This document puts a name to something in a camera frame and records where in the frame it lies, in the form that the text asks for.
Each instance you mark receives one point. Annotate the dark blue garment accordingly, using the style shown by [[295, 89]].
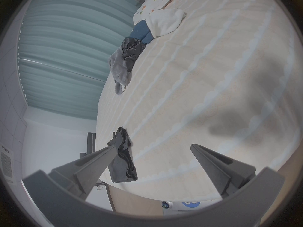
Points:
[[142, 31]]

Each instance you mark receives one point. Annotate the blue-green curtain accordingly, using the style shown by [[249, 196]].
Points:
[[75, 27], [66, 91]]

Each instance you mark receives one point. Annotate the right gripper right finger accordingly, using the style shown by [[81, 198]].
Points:
[[220, 169]]

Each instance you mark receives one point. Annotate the black T-shirt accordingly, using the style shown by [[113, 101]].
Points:
[[122, 159]]

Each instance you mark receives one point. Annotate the grey garment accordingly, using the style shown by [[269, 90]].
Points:
[[119, 67]]

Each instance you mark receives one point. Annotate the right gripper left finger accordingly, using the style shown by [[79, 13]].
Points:
[[92, 169]]

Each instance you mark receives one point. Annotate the white garment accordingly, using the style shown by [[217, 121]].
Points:
[[165, 20]]

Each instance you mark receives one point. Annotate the white printed pillow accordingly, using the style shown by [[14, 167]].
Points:
[[153, 1]]

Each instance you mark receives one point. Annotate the black glossy garment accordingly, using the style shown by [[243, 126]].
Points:
[[132, 51]]

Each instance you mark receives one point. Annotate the bed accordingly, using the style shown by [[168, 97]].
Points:
[[213, 79]]

